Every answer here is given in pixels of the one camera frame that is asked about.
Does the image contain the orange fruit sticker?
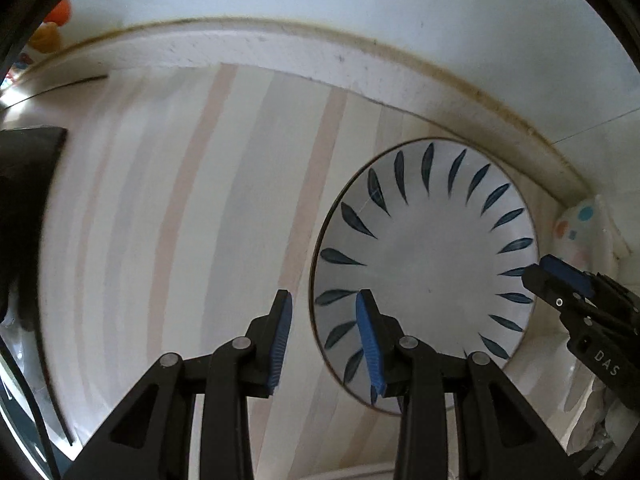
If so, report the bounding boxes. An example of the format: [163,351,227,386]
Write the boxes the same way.
[44,0,73,26]

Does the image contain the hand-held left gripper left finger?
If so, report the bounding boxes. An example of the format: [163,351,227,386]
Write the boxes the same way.
[62,289,293,480]

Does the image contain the blue leaf pattern plate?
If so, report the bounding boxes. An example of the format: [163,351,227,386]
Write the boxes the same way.
[308,137,541,417]

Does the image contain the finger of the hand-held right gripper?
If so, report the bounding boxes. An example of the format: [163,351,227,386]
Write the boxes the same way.
[521,254,640,321]

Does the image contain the striped cat print mat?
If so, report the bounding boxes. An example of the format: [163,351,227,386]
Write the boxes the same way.
[0,62,601,480]

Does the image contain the black gas stove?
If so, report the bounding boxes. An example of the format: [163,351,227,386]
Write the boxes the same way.
[0,126,69,461]

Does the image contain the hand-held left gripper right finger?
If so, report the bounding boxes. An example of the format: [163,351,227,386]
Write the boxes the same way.
[355,288,583,480]

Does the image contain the white cup coloured dots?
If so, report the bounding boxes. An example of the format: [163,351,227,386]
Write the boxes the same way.
[552,195,631,271]

